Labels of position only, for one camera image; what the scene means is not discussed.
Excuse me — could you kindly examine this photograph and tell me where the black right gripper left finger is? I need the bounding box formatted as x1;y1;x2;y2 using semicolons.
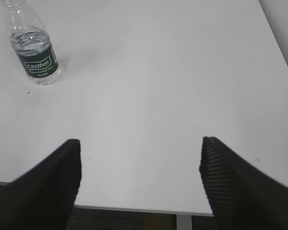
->
0;139;82;230

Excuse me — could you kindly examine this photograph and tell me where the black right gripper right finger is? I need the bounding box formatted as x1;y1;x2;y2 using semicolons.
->
199;137;288;230

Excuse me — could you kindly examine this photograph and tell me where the clear Cestbon water bottle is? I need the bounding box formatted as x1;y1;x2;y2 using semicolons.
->
1;0;63;85

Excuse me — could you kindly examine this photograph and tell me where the grey metal table leg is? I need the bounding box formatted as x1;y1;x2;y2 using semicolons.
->
176;215;192;230

